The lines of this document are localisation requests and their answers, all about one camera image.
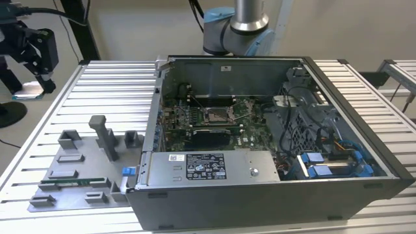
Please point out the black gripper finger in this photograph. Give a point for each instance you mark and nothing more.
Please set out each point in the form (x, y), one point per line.
(9, 75)
(48, 51)

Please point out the silver CPU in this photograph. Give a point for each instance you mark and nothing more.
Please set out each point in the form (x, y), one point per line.
(28, 92)

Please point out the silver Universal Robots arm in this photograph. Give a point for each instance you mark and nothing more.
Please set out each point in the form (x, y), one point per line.
(249, 14)

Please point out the CPU socket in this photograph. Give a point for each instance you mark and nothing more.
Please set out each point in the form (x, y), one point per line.
(216, 117)

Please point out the black round stand base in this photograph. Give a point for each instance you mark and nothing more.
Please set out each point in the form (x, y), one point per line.
(11, 114)

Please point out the gray parts rack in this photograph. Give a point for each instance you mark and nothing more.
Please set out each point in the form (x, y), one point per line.
(91, 170)

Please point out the green RAM stick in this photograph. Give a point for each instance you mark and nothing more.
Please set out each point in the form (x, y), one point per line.
(81, 181)

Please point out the metal locking lever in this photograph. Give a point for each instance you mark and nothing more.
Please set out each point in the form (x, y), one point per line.
(197, 102)

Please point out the blue case latch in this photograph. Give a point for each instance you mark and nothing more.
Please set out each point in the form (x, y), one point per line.
(128, 171)

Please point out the silver power supply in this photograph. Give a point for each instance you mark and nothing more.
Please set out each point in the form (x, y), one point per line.
(163, 170)

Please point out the black graphics card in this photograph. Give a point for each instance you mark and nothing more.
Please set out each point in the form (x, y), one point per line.
(211, 139)

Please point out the green motherboard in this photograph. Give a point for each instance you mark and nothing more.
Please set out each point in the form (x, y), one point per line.
(256, 128)

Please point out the gray drive cage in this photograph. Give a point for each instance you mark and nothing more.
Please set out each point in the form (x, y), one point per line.
(301, 117)

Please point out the black open PC case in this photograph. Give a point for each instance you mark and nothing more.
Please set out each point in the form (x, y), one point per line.
(227, 207)

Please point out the hard disk in blue carrier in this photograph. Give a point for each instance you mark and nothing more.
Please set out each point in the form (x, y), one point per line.
(312, 157)
(320, 171)

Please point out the aluminium slat side table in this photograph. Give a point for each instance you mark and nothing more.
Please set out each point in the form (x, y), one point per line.
(403, 73)

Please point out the black frame post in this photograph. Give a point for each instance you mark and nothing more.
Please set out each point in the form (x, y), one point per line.
(83, 36)

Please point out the black table bracket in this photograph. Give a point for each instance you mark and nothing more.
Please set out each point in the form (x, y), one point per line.
(373, 79)

